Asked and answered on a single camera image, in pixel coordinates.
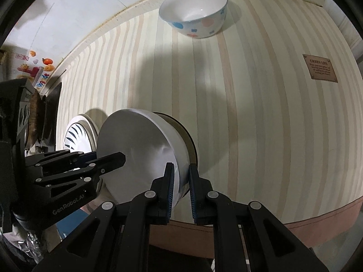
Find blue leaf pattern plate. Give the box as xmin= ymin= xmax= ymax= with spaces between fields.
xmin=63 ymin=118 xmax=96 ymax=152

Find white bowl red pattern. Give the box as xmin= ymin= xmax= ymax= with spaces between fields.
xmin=97 ymin=109 xmax=182 ymax=206

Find white bowl coloured dots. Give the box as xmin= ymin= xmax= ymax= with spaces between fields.
xmin=159 ymin=0 xmax=228 ymax=39

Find white bowl dark rim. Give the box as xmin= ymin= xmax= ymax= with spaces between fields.
xmin=156 ymin=112 xmax=198 ymax=199

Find steel wok with lid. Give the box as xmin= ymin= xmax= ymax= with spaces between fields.
xmin=15 ymin=89 xmax=42 ymax=150

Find black induction cooktop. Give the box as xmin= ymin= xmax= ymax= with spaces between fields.
xmin=37 ymin=83 xmax=62 ymax=152

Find striped cat counter mat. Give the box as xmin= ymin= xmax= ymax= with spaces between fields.
xmin=56 ymin=0 xmax=362 ymax=246

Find brown mat label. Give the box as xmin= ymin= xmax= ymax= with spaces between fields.
xmin=303 ymin=54 xmax=338 ymax=83

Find colourful wall stickers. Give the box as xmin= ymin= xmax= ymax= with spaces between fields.
xmin=14 ymin=50 xmax=55 ymax=92

